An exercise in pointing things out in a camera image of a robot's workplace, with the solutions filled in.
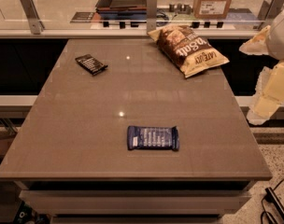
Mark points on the black snack bar wrapper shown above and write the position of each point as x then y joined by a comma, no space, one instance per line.
90,64

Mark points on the grey metal bracket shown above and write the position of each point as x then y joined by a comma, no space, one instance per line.
269,10
151,15
35,23

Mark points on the grey metal bracket middle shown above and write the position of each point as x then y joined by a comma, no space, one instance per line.
151,15

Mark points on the grey metal bracket left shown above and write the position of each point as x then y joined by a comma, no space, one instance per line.
35,23

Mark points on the grey metal bracket right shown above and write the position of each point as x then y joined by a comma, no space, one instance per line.
269,10

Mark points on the blue rxbar blueberry wrapper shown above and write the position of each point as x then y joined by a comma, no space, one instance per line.
152,138

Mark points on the yellow brown chips bag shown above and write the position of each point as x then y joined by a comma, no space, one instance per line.
188,51

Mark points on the cardboard box with label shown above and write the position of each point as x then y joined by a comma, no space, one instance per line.
211,9

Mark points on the black power strip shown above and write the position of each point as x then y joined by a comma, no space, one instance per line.
272,198

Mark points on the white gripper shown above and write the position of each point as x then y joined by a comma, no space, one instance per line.
280,38

